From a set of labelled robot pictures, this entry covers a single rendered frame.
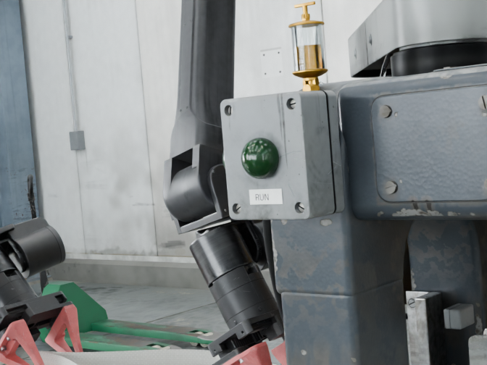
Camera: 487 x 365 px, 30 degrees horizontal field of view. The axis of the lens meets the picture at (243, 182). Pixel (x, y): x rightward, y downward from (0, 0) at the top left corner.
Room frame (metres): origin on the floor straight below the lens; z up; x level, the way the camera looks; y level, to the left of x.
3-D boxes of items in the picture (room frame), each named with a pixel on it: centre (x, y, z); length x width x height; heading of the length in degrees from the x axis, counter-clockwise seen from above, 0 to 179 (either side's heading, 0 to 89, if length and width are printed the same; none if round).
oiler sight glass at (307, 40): (0.73, -0.06, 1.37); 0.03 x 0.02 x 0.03; 50
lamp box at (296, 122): (0.67, -0.03, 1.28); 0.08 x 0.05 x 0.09; 50
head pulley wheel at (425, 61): (0.78, -0.18, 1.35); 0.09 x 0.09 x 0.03
